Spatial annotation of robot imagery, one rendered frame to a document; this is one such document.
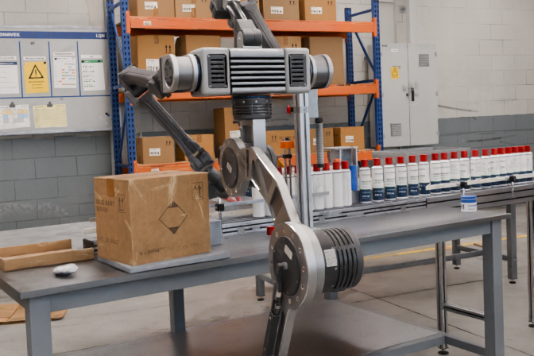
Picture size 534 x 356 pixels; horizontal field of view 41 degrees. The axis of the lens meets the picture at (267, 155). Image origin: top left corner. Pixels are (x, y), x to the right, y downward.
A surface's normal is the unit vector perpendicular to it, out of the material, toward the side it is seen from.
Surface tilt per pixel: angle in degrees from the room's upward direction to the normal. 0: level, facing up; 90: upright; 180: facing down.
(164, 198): 90
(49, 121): 90
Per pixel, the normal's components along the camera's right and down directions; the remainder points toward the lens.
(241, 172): -0.90, 0.06
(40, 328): 0.54, 0.02
